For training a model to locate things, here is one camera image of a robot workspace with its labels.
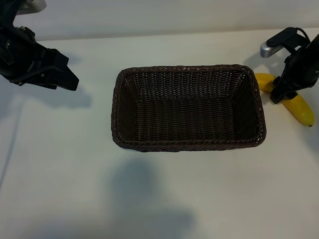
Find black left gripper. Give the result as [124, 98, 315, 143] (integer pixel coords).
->
[0, 0, 80, 92]

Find yellow banana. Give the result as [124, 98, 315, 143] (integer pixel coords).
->
[254, 73, 316, 127]

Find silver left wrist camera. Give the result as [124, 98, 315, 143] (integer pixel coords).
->
[13, 0, 47, 13]

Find black right camera cable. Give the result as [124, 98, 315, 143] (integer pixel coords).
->
[296, 27, 312, 44]

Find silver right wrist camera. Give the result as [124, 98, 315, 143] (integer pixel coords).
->
[260, 27, 309, 58]

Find dark brown wicker basket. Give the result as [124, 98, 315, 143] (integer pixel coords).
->
[111, 64, 267, 153]

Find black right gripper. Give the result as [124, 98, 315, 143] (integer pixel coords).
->
[270, 34, 319, 105]

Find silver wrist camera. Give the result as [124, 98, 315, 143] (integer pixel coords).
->
[260, 27, 309, 58]
[13, 0, 47, 13]

